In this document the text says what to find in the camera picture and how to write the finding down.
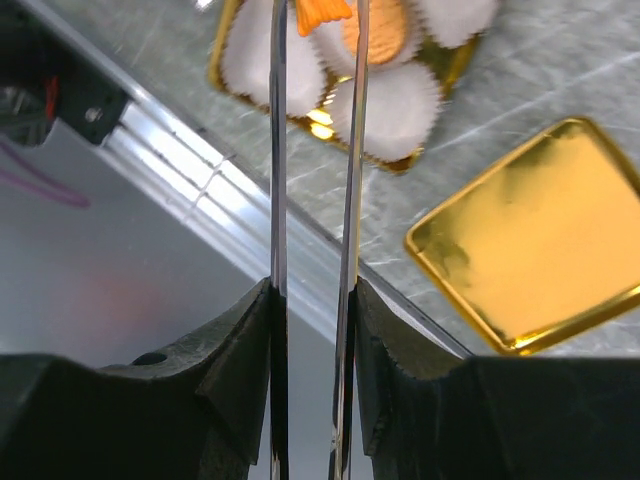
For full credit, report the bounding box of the white paper cup right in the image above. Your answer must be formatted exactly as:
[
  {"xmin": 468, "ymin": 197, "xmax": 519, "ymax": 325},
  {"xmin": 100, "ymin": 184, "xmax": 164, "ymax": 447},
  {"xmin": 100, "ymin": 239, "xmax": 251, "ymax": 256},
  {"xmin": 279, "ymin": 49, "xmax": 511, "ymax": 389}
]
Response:
[{"xmin": 326, "ymin": 62, "xmax": 442, "ymax": 163}]

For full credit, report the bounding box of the gold tin lid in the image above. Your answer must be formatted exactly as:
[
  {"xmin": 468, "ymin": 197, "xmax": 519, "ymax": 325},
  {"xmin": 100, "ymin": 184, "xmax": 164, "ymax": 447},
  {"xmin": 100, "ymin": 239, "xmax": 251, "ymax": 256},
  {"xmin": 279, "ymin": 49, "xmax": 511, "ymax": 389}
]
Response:
[{"xmin": 404, "ymin": 117, "xmax": 639, "ymax": 356}]

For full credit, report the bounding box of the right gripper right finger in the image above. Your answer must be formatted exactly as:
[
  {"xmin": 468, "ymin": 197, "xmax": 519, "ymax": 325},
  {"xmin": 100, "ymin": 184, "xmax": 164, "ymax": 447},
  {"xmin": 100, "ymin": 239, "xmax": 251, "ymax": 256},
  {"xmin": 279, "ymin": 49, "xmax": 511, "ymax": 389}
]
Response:
[{"xmin": 329, "ymin": 2, "xmax": 639, "ymax": 479}]

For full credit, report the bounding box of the round biscuit cookie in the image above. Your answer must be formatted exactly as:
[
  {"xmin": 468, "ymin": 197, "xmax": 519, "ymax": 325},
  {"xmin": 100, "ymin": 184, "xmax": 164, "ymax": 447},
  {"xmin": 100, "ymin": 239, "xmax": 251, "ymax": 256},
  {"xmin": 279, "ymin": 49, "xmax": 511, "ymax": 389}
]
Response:
[{"xmin": 342, "ymin": 0, "xmax": 408, "ymax": 65}]

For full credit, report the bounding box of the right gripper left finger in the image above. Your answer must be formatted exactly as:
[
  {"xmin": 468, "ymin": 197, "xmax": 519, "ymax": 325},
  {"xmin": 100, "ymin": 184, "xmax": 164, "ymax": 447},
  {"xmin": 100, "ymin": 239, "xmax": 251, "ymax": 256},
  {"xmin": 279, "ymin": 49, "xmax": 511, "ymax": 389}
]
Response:
[{"xmin": 1, "ymin": 1, "xmax": 289, "ymax": 479}]

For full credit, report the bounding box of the orange fish cookie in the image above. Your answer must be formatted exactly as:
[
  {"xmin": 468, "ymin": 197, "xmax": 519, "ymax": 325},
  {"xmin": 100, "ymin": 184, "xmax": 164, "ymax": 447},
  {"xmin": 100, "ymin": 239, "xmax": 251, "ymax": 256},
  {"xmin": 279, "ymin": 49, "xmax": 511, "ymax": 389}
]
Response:
[{"xmin": 294, "ymin": 0, "xmax": 352, "ymax": 37}]

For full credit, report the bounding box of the white paper cup front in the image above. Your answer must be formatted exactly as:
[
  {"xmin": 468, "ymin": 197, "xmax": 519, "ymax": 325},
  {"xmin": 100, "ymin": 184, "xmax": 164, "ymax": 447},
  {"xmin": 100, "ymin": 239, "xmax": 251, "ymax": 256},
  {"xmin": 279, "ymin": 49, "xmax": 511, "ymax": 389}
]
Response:
[{"xmin": 221, "ymin": 1, "xmax": 326, "ymax": 117}]

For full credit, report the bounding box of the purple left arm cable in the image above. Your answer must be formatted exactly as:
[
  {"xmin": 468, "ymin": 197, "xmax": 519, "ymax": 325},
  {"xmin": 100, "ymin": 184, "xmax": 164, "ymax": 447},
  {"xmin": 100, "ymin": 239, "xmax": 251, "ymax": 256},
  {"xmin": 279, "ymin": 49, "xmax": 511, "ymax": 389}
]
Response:
[{"xmin": 0, "ymin": 139, "xmax": 91, "ymax": 209}]

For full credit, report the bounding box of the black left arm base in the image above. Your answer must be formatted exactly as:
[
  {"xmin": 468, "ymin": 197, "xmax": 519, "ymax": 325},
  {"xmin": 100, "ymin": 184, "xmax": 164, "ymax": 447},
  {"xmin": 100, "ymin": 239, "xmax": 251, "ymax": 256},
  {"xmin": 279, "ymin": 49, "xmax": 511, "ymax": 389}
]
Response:
[{"xmin": 1, "ymin": 1, "xmax": 130, "ymax": 145}]

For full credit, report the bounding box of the white paper cup back-right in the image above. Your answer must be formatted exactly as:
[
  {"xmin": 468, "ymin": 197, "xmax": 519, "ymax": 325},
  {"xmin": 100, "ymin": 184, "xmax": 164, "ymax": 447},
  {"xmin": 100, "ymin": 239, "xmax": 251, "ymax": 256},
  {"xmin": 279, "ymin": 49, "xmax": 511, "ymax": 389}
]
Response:
[{"xmin": 414, "ymin": 0, "xmax": 500, "ymax": 49}]

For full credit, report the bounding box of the green christmas cookie tin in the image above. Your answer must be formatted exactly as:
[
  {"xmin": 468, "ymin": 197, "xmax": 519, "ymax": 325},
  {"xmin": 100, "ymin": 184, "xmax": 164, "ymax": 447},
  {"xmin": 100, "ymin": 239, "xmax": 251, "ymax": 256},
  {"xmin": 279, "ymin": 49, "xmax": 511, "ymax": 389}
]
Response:
[{"xmin": 207, "ymin": 0, "xmax": 481, "ymax": 175}]

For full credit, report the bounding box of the white paper cup centre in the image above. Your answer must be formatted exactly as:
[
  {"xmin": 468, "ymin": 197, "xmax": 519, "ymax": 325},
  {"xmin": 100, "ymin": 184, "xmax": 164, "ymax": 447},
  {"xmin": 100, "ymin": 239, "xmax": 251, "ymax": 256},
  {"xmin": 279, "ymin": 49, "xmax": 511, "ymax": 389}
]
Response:
[{"xmin": 311, "ymin": 21, "xmax": 425, "ymax": 76}]

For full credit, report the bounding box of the aluminium mounting rail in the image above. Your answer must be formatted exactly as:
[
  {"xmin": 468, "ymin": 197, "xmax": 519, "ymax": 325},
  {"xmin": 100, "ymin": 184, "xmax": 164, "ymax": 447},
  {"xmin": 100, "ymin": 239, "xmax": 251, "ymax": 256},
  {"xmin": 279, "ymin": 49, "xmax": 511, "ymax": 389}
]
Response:
[{"xmin": 14, "ymin": 0, "xmax": 471, "ymax": 359}]

